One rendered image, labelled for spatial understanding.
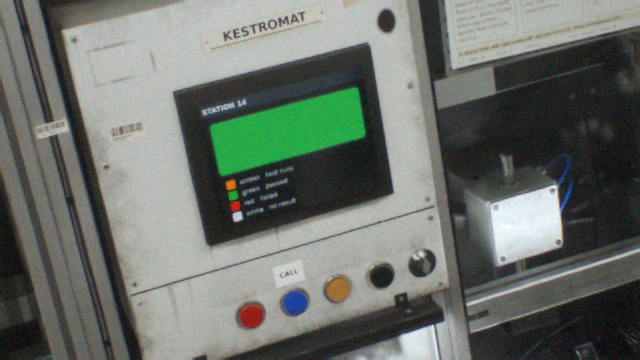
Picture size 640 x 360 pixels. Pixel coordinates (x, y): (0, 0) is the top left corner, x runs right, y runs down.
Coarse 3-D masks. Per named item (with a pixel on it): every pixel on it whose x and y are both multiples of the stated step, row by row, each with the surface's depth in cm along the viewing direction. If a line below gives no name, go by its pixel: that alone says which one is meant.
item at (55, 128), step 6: (60, 120) 144; (66, 120) 144; (42, 126) 144; (48, 126) 144; (54, 126) 144; (60, 126) 144; (66, 126) 144; (36, 132) 143; (42, 132) 144; (48, 132) 144; (54, 132) 144; (60, 132) 144
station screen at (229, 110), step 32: (256, 96) 147; (288, 96) 149; (320, 96) 150; (288, 160) 151; (320, 160) 152; (352, 160) 154; (224, 192) 150; (256, 192) 151; (288, 192) 152; (320, 192) 154; (352, 192) 155; (224, 224) 151
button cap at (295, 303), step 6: (294, 294) 158; (300, 294) 158; (288, 300) 158; (294, 300) 158; (300, 300) 158; (306, 300) 159; (288, 306) 158; (294, 306) 158; (300, 306) 159; (306, 306) 159; (294, 312) 159; (300, 312) 159
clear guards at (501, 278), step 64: (448, 0) 156; (512, 0) 158; (576, 0) 161; (448, 64) 158; (512, 64) 161; (576, 64) 164; (448, 128) 161; (512, 128) 164; (576, 128) 167; (448, 192) 163; (512, 192) 166; (576, 192) 170; (512, 256) 169; (576, 256) 173
